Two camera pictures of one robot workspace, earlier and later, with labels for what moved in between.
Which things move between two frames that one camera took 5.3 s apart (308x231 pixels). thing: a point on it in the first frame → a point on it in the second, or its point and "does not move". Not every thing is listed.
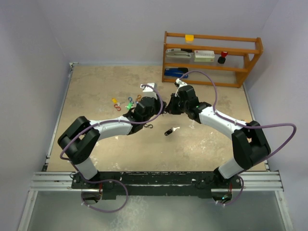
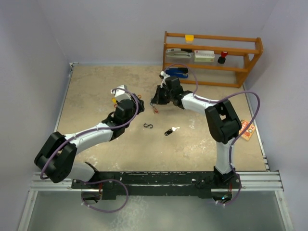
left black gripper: [158, 103] → [140, 107]
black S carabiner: [148, 125] does not move
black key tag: [168, 132] does not move
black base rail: [119, 185] does not move
